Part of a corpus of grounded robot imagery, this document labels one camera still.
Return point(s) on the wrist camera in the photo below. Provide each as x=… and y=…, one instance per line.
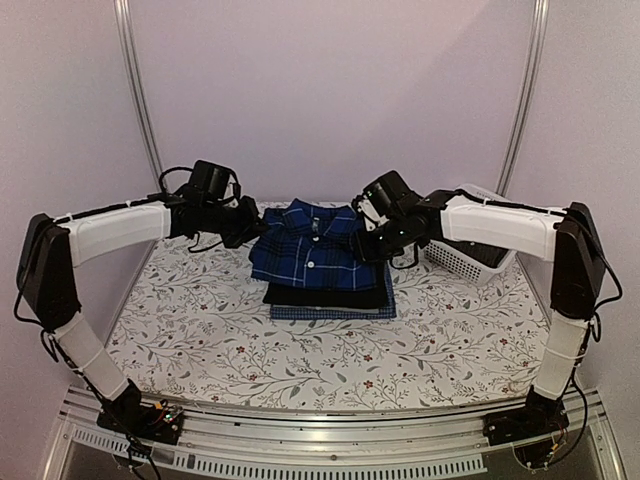
x=372, y=219
x=235, y=193

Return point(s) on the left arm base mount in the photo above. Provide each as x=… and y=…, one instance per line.
x=160, y=421

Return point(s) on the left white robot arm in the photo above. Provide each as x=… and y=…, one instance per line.
x=211, y=201

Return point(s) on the black shirt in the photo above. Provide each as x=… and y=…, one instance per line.
x=368, y=299
x=487, y=255

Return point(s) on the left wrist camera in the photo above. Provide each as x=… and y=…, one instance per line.
x=235, y=193

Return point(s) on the black shirt in basket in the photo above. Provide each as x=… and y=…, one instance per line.
x=487, y=255

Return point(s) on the floral tablecloth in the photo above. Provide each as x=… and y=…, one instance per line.
x=195, y=326

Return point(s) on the aluminium post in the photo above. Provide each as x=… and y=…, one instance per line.
x=125, y=28
x=533, y=60

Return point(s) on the blue checked shirt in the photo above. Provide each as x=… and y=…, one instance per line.
x=280, y=312

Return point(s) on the left aluminium post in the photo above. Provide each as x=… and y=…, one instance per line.
x=125, y=28

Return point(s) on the white plastic basket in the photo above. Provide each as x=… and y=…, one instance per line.
x=477, y=263

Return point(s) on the right aluminium post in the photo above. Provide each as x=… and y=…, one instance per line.
x=533, y=60

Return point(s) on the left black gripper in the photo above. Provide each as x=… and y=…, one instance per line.
x=254, y=226

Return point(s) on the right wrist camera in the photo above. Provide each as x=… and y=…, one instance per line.
x=372, y=219

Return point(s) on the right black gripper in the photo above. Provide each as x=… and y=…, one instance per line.
x=368, y=253

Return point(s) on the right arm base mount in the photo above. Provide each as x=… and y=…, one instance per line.
x=541, y=423

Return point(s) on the blue plaid long sleeve shirt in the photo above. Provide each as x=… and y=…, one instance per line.
x=312, y=247

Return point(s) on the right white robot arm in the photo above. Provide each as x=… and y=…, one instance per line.
x=396, y=217

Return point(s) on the aluminium front rail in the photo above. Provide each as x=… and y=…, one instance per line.
x=226, y=442

